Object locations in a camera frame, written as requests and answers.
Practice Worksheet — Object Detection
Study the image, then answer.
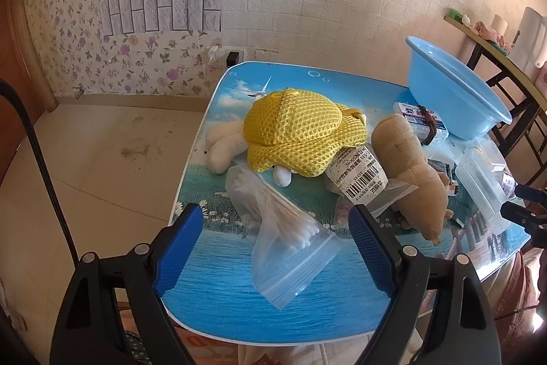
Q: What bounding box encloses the yellow mesh hat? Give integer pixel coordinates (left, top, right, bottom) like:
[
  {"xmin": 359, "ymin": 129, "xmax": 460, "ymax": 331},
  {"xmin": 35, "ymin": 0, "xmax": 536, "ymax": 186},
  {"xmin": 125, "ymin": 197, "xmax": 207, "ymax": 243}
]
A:
[{"xmin": 243, "ymin": 88, "xmax": 369, "ymax": 178}]

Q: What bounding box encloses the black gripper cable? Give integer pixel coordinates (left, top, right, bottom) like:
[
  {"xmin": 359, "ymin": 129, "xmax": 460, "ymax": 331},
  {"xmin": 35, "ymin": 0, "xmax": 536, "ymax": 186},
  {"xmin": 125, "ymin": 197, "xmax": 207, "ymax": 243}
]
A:
[{"xmin": 0, "ymin": 78, "xmax": 82, "ymax": 263}]

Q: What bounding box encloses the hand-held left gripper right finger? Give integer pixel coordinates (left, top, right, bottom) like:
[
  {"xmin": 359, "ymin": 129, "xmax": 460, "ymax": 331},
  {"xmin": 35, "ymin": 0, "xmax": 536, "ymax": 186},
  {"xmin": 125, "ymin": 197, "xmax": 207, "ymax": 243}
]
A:
[{"xmin": 348, "ymin": 203, "xmax": 503, "ymax": 365}]

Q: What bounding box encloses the black frame side table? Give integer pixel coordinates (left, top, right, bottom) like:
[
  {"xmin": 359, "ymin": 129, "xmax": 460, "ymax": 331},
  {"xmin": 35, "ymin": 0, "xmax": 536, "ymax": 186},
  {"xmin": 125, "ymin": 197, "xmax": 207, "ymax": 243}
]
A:
[{"xmin": 444, "ymin": 12, "xmax": 547, "ymax": 186}]

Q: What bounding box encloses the white plush toy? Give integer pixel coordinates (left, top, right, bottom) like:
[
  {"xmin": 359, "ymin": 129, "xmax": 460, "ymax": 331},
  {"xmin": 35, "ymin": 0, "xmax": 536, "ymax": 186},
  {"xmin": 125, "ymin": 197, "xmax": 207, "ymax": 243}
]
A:
[{"xmin": 205, "ymin": 119, "xmax": 293, "ymax": 187}]

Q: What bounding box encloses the clear plastic box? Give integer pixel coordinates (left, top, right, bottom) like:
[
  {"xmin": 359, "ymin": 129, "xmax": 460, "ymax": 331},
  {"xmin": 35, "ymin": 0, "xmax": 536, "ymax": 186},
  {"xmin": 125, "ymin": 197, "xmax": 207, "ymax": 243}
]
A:
[{"xmin": 455, "ymin": 134, "xmax": 513, "ymax": 235}]

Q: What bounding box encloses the white wall socket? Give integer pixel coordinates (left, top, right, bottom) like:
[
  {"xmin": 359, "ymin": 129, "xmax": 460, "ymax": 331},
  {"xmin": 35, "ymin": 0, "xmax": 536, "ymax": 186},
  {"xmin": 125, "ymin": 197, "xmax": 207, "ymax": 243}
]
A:
[{"xmin": 216, "ymin": 47, "xmax": 245, "ymax": 68}]

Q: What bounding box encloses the brown wooden door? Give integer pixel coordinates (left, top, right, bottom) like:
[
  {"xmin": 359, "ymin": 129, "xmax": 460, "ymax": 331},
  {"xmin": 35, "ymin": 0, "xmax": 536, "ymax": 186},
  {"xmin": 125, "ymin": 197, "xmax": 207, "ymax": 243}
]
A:
[{"xmin": 0, "ymin": 0, "xmax": 58, "ymax": 152}]

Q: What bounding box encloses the person's knit sweater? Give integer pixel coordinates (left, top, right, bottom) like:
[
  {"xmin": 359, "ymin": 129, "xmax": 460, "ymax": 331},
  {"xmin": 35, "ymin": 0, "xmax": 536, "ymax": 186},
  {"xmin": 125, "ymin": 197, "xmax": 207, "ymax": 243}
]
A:
[{"xmin": 483, "ymin": 249, "xmax": 547, "ymax": 349}]

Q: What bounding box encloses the white paper roll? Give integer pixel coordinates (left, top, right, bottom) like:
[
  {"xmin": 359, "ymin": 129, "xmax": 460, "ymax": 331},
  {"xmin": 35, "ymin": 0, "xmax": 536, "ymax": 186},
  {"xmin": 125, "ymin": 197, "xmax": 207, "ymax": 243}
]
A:
[{"xmin": 491, "ymin": 14, "xmax": 509, "ymax": 43}]

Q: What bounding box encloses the grey snack packet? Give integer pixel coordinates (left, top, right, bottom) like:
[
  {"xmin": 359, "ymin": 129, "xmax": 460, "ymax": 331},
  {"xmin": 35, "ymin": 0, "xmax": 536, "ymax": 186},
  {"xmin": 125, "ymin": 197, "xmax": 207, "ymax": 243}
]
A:
[{"xmin": 427, "ymin": 159, "xmax": 456, "ymax": 188}]

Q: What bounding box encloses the clear floss pick box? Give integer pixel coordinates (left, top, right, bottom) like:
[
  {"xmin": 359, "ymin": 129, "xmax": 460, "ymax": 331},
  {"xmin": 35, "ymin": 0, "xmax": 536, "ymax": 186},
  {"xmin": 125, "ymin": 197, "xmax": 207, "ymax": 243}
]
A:
[{"xmin": 392, "ymin": 102, "xmax": 449, "ymax": 145}]

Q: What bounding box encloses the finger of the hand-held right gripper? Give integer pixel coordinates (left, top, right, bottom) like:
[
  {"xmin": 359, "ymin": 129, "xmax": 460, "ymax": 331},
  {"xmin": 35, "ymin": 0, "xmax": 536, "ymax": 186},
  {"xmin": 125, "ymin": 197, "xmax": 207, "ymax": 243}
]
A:
[
  {"xmin": 515, "ymin": 184, "xmax": 547, "ymax": 204},
  {"xmin": 501, "ymin": 203, "xmax": 547, "ymax": 249}
]

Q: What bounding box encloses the brown plush toy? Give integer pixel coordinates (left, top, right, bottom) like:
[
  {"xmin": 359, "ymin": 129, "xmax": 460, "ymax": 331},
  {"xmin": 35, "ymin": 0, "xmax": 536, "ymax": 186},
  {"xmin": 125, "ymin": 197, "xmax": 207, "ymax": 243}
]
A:
[{"xmin": 370, "ymin": 114, "xmax": 454, "ymax": 246}]

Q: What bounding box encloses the printed scenery desktop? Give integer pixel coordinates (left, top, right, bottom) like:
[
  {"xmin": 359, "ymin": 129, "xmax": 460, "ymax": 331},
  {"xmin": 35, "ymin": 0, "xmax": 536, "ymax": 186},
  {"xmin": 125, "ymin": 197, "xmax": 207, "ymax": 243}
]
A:
[{"xmin": 168, "ymin": 61, "xmax": 533, "ymax": 344}]

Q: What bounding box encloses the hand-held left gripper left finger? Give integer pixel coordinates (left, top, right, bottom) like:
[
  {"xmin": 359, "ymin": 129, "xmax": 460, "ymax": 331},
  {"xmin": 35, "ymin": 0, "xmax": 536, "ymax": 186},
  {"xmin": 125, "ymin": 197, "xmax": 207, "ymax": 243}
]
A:
[{"xmin": 50, "ymin": 203, "xmax": 203, "ymax": 365}]

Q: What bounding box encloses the clear bag with white label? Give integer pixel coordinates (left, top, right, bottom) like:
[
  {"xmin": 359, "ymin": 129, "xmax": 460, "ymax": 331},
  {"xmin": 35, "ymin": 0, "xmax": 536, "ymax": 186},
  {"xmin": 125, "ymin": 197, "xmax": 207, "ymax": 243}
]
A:
[{"xmin": 323, "ymin": 145, "xmax": 419, "ymax": 220}]

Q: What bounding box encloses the pink crumpled cloth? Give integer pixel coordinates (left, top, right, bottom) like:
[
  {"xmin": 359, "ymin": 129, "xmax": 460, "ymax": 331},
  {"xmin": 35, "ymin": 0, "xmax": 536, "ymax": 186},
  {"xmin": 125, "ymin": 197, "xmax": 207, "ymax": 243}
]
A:
[{"xmin": 474, "ymin": 21, "xmax": 497, "ymax": 40}]

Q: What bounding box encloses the blue plastic basin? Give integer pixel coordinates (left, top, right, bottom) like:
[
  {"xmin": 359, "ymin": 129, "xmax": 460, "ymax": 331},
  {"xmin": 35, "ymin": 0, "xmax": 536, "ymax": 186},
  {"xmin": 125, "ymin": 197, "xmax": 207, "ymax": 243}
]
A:
[{"xmin": 405, "ymin": 36, "xmax": 513, "ymax": 141}]

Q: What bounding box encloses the clear bag of cotton swabs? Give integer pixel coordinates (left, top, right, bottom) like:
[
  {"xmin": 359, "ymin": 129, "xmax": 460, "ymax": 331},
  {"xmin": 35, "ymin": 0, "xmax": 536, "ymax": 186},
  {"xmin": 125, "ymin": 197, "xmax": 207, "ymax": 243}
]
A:
[{"xmin": 224, "ymin": 165, "xmax": 343, "ymax": 311}]

